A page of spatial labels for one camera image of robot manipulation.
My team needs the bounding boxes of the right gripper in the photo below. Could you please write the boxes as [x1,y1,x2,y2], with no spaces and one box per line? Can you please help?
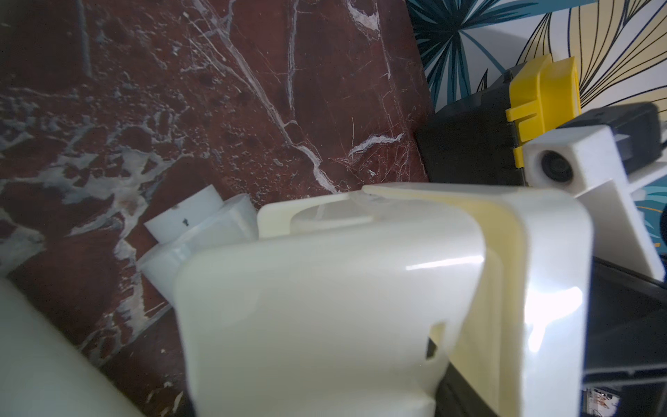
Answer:
[580,258,666,416]

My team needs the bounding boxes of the white wrap dispenser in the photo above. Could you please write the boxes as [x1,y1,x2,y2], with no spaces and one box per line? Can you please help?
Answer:
[174,183,593,416]

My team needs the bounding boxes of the plastic wrap roll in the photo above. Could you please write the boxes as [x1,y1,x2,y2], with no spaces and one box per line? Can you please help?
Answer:
[1,278,142,416]
[137,185,259,304]

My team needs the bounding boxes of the yellow black toolbox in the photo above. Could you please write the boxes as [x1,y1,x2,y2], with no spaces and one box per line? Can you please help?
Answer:
[414,55,581,186]

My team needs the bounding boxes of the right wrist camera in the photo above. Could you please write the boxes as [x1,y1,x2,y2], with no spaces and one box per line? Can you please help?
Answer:
[523,103,666,281]

